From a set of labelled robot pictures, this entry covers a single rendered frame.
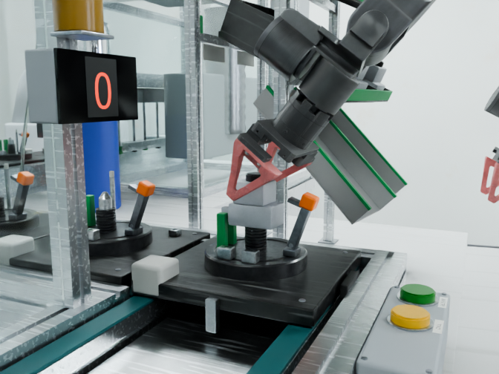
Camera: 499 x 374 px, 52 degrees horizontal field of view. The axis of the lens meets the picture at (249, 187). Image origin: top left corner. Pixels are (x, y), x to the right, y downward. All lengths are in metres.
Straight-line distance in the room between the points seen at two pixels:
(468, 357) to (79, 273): 0.50
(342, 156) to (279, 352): 0.54
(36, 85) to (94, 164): 1.03
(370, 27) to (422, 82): 3.55
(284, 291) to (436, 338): 0.18
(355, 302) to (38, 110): 0.40
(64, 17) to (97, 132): 1.01
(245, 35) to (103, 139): 0.73
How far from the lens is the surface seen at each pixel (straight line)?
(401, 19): 0.63
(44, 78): 0.53
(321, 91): 0.62
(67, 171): 0.59
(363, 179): 0.98
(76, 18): 0.56
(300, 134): 0.63
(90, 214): 0.86
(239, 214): 0.68
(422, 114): 4.16
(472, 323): 0.87
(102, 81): 0.56
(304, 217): 0.66
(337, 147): 1.00
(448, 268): 1.10
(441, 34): 4.19
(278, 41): 0.63
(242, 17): 0.96
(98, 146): 1.55
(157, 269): 0.65
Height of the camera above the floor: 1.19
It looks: 10 degrees down
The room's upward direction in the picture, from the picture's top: straight up
